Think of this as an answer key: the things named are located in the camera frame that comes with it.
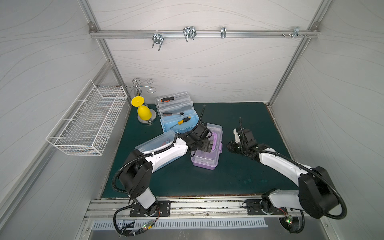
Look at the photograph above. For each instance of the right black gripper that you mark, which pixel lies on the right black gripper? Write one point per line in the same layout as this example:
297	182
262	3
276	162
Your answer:
240	134

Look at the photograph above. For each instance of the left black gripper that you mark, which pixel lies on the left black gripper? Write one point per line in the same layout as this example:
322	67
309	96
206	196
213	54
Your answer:
202	130

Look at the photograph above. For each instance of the blue clear toolbox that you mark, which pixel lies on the blue clear toolbox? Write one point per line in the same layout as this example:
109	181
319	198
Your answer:
184	105
158	142

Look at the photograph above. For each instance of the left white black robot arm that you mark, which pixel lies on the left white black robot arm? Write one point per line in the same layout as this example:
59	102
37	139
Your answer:
134	177

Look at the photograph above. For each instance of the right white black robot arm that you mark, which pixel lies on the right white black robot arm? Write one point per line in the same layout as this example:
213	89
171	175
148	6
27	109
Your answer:
316	194

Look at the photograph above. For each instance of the orange black screwdriver in lid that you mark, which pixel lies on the orange black screwdriver in lid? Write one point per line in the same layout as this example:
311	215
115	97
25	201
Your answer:
168	99

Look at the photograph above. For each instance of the yellow cone on metal stand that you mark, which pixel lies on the yellow cone on metal stand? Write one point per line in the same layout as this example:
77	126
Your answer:
145	114

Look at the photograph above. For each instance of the middle metal hook clamp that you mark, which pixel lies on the middle metal hook clamp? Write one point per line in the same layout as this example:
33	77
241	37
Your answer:
189	33

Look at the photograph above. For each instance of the metal hook clamp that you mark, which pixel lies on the metal hook clamp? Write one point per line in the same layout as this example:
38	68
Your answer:
189	33
158	39

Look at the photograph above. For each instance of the left metal hook clamp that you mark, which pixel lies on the left metal hook clamp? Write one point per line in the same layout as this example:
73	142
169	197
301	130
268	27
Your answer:
158	39

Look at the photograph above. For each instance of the small metal clamp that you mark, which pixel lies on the small metal clamp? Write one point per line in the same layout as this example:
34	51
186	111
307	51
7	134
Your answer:
223	32

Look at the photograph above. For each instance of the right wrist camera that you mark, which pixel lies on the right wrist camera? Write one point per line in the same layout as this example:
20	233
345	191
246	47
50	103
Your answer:
237	136

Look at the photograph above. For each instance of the yellow handled screwdriver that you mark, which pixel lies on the yellow handled screwdriver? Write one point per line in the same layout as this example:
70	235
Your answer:
181	122

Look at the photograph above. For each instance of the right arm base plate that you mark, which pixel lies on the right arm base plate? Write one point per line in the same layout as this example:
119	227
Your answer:
255	207

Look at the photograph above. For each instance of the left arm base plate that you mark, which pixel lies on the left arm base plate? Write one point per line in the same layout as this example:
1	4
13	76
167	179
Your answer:
158	208

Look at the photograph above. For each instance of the wire hook rack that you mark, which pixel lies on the wire hook rack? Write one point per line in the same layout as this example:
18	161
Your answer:
138	85

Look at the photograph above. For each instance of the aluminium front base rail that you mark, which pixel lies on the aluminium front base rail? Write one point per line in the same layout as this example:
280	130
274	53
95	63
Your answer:
201	207

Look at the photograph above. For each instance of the white wire basket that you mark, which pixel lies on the white wire basket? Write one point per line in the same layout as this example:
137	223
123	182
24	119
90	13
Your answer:
85	128

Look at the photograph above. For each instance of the right metal bracket hook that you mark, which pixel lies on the right metal bracket hook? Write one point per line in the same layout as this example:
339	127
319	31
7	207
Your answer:
296	34

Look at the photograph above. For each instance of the aluminium crossbar rail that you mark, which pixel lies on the aluminium crossbar rail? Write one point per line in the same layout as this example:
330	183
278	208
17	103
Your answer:
201	34

